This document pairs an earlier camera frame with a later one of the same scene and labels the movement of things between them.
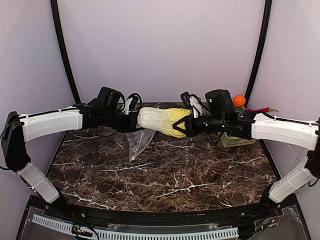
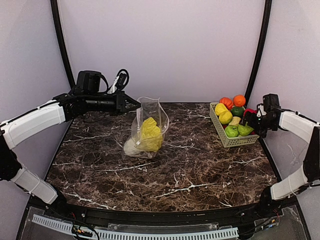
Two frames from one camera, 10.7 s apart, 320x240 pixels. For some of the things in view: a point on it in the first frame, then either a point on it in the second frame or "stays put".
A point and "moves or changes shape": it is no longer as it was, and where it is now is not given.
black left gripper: [133, 121] → [120, 102]
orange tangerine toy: [239, 100] stays put
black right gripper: [189, 125] → [250, 120]
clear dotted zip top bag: [137, 141] moves or changes shape
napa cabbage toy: [162, 120] → [150, 139]
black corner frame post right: [261, 52] stays put
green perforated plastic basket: [228, 141] stays put
